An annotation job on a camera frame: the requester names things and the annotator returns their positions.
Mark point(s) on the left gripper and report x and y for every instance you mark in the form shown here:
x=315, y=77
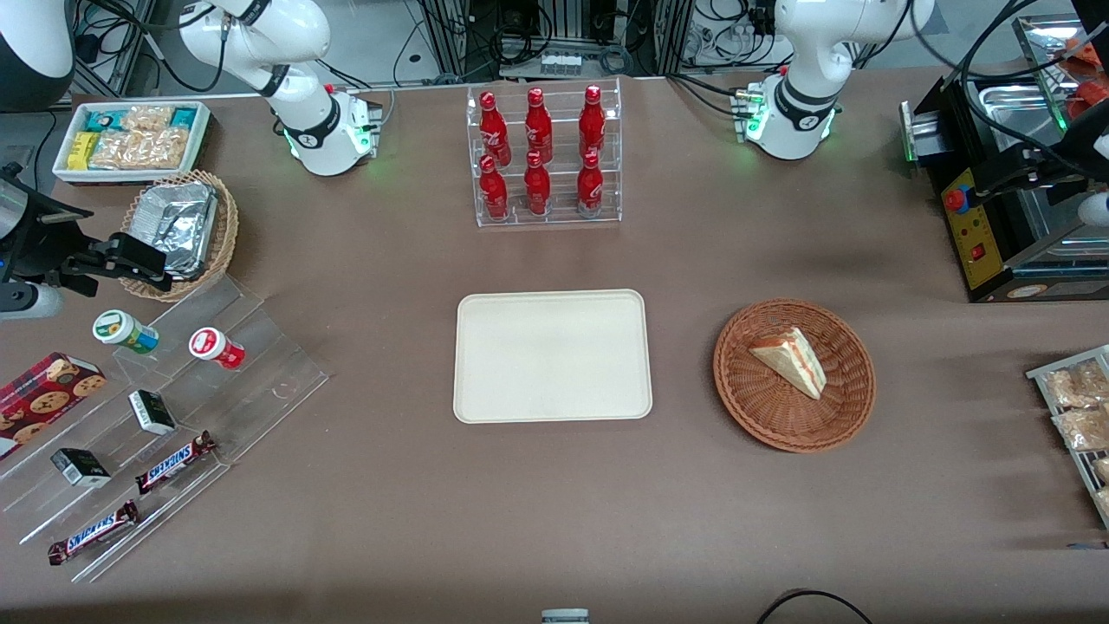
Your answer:
x=1042, y=164

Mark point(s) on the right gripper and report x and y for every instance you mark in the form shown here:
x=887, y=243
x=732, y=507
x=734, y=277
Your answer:
x=45, y=245

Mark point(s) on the triangular sandwich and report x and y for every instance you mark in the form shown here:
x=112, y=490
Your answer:
x=793, y=360

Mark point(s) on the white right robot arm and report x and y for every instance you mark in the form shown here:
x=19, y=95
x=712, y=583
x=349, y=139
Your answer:
x=303, y=113

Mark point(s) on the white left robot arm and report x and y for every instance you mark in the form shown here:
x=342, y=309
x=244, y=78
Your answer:
x=806, y=52

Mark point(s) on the light oval wicker basket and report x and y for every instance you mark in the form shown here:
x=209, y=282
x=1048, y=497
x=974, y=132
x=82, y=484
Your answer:
x=227, y=234

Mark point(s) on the brown round wicker basket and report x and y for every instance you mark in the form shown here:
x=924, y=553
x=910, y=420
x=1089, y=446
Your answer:
x=780, y=420

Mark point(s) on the cream plastic tray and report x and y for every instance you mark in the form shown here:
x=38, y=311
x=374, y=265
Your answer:
x=552, y=357

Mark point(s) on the steel warmer pan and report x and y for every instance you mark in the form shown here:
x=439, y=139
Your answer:
x=1053, y=221
x=1018, y=108

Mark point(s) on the aluminium foil container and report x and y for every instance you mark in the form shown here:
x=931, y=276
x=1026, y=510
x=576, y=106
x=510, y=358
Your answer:
x=173, y=221

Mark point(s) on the green lidded cup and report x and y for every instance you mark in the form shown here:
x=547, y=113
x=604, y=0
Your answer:
x=121, y=329

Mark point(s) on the black food warmer machine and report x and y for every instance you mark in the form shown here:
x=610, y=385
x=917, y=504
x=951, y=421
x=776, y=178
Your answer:
x=975, y=234

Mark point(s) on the red sausage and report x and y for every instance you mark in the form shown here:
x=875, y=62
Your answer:
x=1090, y=52
x=1093, y=95

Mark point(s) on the large clear cookie bag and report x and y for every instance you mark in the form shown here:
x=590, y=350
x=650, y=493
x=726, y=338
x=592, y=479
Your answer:
x=143, y=149

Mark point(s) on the red lidded cup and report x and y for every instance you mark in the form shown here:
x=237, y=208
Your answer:
x=212, y=345

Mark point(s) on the yellow snack packet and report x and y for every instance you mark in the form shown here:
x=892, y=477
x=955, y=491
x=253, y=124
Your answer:
x=83, y=150

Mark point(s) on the white plastic snack bin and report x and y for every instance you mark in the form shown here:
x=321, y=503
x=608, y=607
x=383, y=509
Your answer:
x=202, y=139

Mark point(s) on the teal snack packet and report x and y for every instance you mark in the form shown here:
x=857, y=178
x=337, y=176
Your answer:
x=104, y=120
x=184, y=117

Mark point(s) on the small clear cookie bag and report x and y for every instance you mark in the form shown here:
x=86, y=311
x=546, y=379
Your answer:
x=147, y=118

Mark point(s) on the small black box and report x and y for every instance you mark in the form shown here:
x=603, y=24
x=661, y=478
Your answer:
x=80, y=467
x=152, y=412

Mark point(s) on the red cookie box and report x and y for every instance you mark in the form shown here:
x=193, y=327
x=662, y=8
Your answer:
x=43, y=399

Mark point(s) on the clear acrylic stepped stand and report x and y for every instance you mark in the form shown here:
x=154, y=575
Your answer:
x=260, y=381

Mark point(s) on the Snickers chocolate bar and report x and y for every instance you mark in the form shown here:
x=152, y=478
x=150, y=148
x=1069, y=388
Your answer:
x=94, y=532
x=173, y=463

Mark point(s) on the clear bag of pastries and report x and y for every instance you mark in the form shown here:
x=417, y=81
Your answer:
x=1103, y=470
x=1079, y=386
x=1083, y=429
x=1104, y=503

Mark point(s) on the red soda bottle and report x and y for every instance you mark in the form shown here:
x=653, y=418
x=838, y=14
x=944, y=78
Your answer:
x=590, y=186
x=537, y=189
x=538, y=126
x=494, y=130
x=592, y=121
x=494, y=192

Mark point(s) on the clear acrylic bottle rack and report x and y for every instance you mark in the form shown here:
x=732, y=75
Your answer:
x=563, y=121

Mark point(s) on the white power strip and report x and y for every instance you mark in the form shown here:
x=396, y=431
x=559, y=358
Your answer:
x=561, y=63

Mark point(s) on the small grey device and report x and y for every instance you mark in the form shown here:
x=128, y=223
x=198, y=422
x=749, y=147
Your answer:
x=565, y=617

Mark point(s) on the aluminium frame rack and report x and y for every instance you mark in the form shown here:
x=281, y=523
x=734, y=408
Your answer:
x=563, y=22

